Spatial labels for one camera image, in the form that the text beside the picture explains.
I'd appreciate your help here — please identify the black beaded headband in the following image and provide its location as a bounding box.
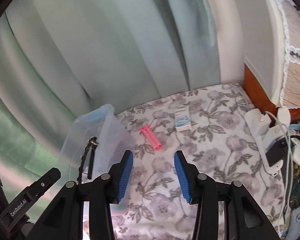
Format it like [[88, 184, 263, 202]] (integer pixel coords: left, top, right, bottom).
[[76, 135, 100, 183]]

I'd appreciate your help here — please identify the clear plastic storage bin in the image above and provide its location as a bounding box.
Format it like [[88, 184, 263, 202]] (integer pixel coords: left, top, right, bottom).
[[57, 104, 136, 184]]

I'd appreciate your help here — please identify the pink hair roller clip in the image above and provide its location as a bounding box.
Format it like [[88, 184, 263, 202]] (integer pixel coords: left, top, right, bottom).
[[140, 124, 162, 151]]

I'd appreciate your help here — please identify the panda print bedding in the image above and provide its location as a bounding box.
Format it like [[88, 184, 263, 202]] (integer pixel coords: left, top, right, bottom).
[[281, 207, 300, 239]]

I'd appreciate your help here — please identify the black power adapter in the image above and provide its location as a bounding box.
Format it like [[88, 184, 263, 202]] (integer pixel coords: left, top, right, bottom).
[[266, 138, 288, 167]]

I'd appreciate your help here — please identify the white power strip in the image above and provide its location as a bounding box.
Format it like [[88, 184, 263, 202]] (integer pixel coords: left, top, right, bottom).
[[253, 111, 288, 177]]

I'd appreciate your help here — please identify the white charger adapter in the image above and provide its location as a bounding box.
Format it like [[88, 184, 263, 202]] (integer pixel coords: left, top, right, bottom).
[[244, 108, 271, 137]]

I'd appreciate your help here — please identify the floral fleece blanket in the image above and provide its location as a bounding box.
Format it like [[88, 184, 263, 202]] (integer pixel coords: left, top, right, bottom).
[[112, 83, 284, 239]]

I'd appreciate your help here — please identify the blue smart watch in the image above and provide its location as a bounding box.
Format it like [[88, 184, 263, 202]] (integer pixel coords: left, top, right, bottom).
[[289, 121, 300, 132]]

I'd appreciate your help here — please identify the small medicine box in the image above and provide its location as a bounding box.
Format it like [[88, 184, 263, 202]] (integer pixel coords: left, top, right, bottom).
[[174, 105, 192, 132]]

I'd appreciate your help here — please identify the lace quilted cover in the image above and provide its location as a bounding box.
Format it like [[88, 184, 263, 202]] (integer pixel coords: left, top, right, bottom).
[[276, 0, 300, 109]]

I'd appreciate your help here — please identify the green curtain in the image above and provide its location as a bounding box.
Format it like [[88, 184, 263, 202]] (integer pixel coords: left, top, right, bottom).
[[0, 0, 222, 188]]

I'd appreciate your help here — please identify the white charging cable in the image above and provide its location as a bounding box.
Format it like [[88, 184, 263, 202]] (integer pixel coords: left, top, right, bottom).
[[263, 110, 294, 235]]

